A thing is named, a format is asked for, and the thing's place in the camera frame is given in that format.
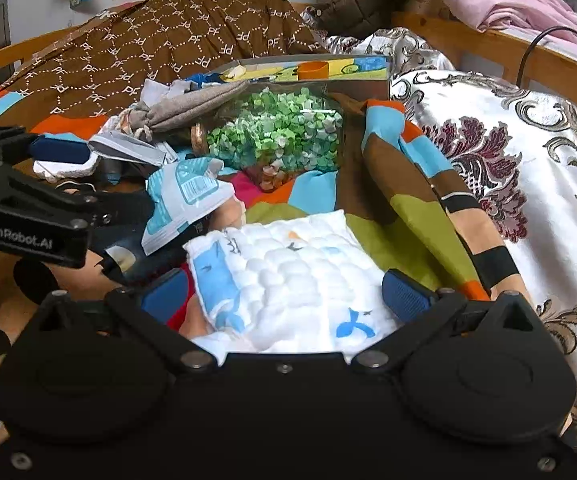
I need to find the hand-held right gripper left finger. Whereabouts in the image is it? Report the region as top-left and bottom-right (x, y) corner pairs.
(18, 267), (216, 373)

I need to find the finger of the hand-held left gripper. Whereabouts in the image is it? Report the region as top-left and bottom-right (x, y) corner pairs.
(0, 165), (122, 228)
(0, 127), (90, 172)

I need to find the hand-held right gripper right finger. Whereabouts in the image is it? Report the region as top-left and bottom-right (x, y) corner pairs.
(351, 268), (554, 373)

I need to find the white crocheted pad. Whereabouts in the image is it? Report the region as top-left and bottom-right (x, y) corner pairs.
(32, 157), (100, 182)

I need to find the grey white packet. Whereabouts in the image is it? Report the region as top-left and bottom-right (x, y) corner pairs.
(88, 130), (178, 167)

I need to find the blue white packet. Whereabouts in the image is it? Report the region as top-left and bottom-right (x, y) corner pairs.
(141, 156), (238, 256)

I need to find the white quilted cloth blue print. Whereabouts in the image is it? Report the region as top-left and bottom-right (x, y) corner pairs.
(183, 210), (400, 357)

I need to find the grey cloth bundle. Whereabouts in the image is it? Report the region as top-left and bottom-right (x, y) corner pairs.
(127, 80), (250, 137)

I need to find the clear plastic storage box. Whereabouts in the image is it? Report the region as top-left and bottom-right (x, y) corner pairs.
(220, 54), (395, 102)

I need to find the white cloth piece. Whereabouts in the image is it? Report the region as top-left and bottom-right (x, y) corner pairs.
(140, 78), (185, 111)

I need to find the colourful patchwork bedsheet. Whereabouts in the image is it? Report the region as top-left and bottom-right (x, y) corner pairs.
(0, 87), (527, 343)

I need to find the brown patterned quilt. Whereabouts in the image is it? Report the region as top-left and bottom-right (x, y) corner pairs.
(0, 0), (330, 122)

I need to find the white floral blanket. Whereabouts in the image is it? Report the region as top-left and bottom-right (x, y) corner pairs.
(326, 27), (577, 463)

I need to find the black cable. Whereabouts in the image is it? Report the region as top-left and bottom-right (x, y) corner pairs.
(515, 26), (577, 89)

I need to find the wooden bed frame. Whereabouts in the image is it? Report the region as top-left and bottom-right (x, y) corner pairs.
(0, 4), (577, 143)

